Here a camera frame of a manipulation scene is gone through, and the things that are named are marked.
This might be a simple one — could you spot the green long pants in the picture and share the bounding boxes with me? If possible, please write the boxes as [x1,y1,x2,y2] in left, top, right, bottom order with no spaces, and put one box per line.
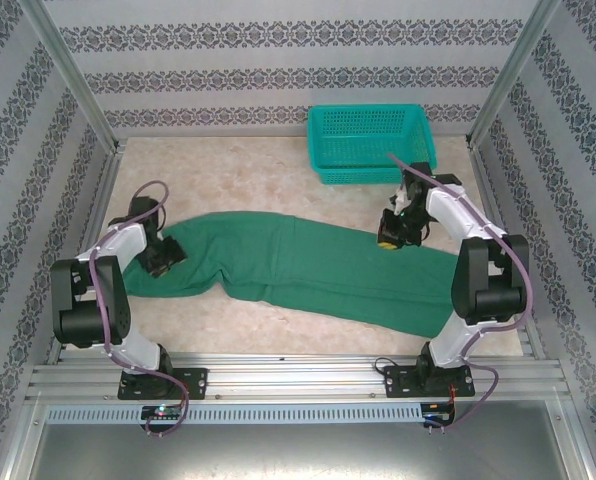
[121,210,462,346]

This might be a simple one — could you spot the teal plastic mesh basket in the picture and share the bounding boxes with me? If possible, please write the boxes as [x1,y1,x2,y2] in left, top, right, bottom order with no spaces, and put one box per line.
[306,103,439,186]

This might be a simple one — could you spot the small circuit board green light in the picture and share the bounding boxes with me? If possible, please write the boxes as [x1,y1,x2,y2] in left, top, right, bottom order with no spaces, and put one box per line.
[140,404,184,420]

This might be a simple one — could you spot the small circuit board blue light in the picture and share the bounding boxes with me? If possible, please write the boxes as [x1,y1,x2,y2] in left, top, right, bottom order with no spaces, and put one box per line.
[422,402,457,427]

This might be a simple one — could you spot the grey sheet metal shelf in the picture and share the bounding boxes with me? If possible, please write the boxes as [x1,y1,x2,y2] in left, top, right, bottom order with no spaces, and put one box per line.
[25,423,587,480]

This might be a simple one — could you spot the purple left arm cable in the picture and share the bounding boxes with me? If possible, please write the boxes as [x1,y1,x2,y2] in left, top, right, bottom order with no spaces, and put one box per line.
[90,180,192,439]

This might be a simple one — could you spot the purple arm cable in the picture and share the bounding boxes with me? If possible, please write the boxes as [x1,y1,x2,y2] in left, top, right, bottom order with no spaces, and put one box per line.
[387,152,530,434]
[90,180,192,439]

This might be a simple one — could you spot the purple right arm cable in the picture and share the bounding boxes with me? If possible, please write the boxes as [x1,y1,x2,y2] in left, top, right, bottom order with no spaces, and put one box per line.
[387,152,530,434]

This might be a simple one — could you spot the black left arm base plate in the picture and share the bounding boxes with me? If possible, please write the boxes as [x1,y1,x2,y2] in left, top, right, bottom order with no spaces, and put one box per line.
[117,367,209,401]

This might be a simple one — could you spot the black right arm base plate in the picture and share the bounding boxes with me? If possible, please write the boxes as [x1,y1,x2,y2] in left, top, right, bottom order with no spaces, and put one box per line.
[383,363,477,400]

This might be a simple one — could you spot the aluminium mounting rail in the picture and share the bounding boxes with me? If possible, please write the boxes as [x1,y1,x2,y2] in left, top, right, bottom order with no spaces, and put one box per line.
[27,352,564,402]

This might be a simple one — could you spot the aluminium frame post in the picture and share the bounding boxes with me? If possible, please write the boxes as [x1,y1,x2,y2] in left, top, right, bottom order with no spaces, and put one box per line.
[468,0,565,147]
[20,0,125,152]

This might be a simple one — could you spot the slotted grey cable duct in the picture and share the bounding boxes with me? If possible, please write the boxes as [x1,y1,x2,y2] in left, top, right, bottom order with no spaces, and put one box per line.
[45,403,425,425]

